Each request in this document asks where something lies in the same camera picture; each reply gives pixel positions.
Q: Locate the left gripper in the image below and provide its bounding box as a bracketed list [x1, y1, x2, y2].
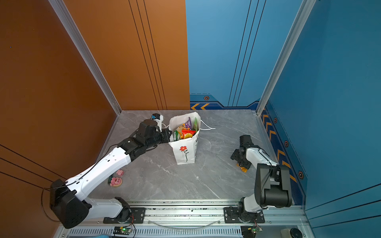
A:
[145, 128, 173, 151]

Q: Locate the small orange snack packet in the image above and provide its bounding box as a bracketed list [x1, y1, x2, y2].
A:
[237, 164, 248, 173]

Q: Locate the red yellow snack packet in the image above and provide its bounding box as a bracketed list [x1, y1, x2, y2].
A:
[181, 130, 196, 139]

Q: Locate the white paper bag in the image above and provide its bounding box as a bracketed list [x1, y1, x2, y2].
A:
[167, 112, 214, 165]

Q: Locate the purple snack packet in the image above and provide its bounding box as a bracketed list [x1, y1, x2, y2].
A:
[184, 117, 192, 130]

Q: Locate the green snack bag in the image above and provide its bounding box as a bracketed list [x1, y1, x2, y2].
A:
[192, 118, 199, 132]

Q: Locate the green white snack packet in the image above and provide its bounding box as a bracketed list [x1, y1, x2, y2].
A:
[173, 130, 182, 141]

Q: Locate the yellow orange snack packet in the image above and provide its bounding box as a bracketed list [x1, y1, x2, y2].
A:
[176, 124, 188, 138]

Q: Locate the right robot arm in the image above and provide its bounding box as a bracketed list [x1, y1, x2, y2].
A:
[231, 135, 293, 223]

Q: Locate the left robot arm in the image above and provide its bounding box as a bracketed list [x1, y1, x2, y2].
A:
[49, 114, 172, 229]

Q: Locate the small pink block toy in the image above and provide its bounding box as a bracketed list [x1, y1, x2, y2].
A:
[116, 170, 124, 176]

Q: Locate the pink pig toy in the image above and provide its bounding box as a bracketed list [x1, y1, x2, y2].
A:
[109, 177, 123, 187]

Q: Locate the green circuit board right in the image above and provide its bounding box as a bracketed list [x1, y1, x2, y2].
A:
[241, 226, 263, 238]

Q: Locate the green circuit board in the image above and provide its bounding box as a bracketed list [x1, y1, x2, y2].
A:
[113, 226, 134, 236]
[241, 226, 263, 238]

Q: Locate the black round knob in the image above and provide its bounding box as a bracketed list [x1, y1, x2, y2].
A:
[290, 228, 304, 238]

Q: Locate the green circuit board left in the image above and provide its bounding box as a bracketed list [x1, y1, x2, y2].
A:
[113, 226, 134, 236]

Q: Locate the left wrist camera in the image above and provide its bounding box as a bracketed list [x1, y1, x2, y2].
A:
[151, 113, 164, 131]

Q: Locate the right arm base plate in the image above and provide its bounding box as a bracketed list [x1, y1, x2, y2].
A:
[223, 206, 266, 224]

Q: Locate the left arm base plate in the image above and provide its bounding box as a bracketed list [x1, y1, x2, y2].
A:
[103, 207, 146, 224]

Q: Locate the aluminium frame rail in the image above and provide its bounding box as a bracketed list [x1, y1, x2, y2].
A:
[54, 199, 314, 238]

